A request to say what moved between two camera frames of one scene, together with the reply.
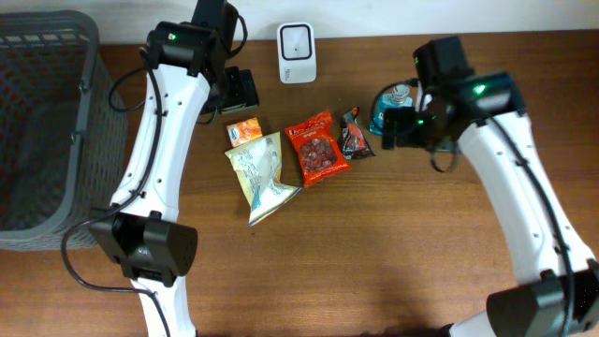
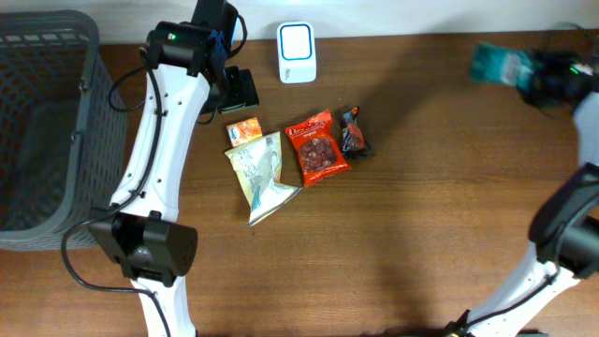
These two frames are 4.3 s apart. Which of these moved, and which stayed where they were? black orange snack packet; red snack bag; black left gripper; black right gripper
Moved: black right gripper
Stayed: black orange snack packet; red snack bag; black left gripper
